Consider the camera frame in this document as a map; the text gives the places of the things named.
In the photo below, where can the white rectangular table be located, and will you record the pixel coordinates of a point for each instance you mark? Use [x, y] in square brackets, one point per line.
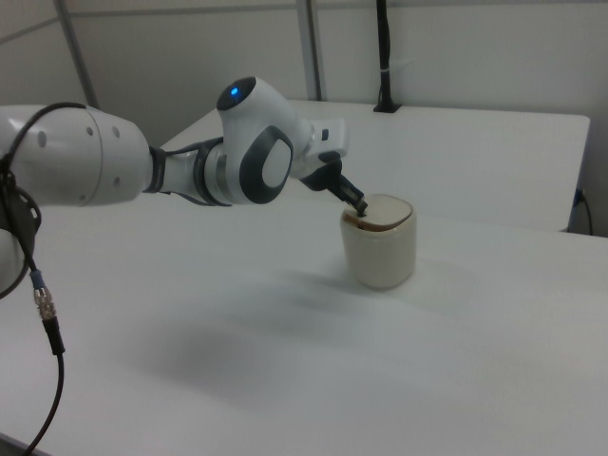
[475, 157]

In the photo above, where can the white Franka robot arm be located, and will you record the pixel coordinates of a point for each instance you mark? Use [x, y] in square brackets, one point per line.
[119, 161]

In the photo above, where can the black pole with clamp base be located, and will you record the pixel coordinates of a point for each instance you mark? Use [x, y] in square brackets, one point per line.
[385, 52]

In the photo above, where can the cream round trash bin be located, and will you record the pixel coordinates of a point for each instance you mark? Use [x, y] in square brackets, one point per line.
[380, 256]

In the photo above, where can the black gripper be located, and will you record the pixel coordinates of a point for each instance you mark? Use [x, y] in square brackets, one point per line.
[323, 178]

